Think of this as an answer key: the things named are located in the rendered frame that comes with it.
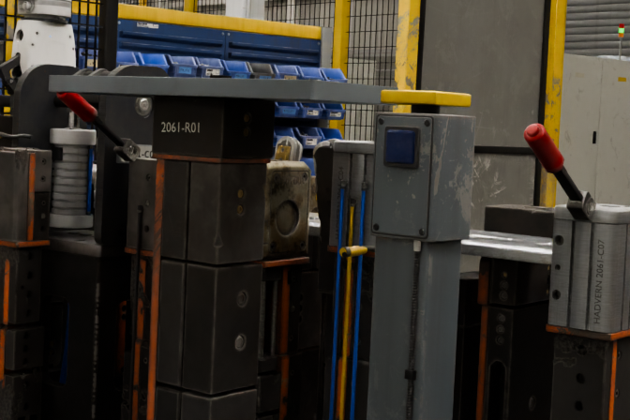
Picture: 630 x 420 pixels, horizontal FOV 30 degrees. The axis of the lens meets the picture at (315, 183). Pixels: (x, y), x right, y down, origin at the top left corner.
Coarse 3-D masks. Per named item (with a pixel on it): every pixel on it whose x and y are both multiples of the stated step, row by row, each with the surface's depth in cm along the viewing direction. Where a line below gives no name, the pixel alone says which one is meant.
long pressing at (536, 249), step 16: (464, 240) 132; (480, 240) 136; (496, 240) 137; (512, 240) 140; (528, 240) 139; (544, 240) 140; (480, 256) 130; (496, 256) 129; (512, 256) 128; (528, 256) 127; (544, 256) 126
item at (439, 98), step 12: (384, 96) 105; (396, 96) 104; (408, 96) 104; (420, 96) 103; (432, 96) 102; (444, 96) 103; (456, 96) 104; (468, 96) 106; (420, 108) 105; (432, 108) 105
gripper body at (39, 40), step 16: (16, 32) 188; (32, 32) 186; (48, 32) 188; (64, 32) 191; (16, 48) 187; (32, 48) 186; (48, 48) 188; (64, 48) 191; (32, 64) 186; (64, 64) 191
